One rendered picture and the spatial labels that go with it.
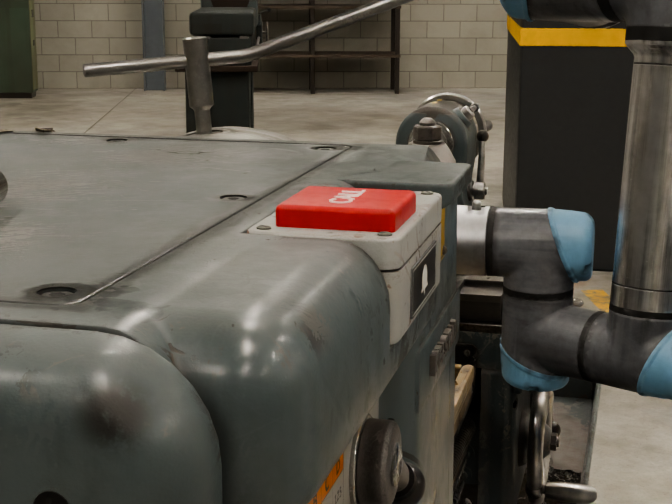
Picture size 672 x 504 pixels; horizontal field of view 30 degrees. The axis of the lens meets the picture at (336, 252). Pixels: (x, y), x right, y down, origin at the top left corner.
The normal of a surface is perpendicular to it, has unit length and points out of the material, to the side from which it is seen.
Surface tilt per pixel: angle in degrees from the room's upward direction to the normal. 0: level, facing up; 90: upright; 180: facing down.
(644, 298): 85
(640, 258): 85
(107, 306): 0
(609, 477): 0
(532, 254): 90
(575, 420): 0
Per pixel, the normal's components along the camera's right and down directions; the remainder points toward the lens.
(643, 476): 0.00, -0.98
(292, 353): 0.69, -0.40
